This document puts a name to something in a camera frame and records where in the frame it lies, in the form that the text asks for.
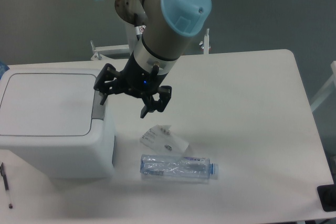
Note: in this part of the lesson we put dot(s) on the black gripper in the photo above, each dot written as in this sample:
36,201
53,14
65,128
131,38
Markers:
133,80

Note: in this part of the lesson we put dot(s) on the white push-button trash can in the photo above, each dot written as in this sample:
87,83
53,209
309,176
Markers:
52,118

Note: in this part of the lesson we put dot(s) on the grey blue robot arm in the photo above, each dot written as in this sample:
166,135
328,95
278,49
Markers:
170,25

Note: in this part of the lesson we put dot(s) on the clear bag with screws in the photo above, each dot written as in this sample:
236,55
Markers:
162,141

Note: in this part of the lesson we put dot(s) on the clear plastic water bottle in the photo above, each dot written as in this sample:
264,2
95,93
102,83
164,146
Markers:
194,168

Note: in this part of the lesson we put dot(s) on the blue object at left edge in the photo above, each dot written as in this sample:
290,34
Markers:
3,68

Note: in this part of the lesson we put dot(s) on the black white pen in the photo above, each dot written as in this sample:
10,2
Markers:
6,185

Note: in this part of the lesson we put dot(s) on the black device at table edge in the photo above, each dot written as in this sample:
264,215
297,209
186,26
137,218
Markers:
327,197

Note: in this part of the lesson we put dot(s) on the white frame at right edge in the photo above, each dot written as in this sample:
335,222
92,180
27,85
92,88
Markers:
322,94

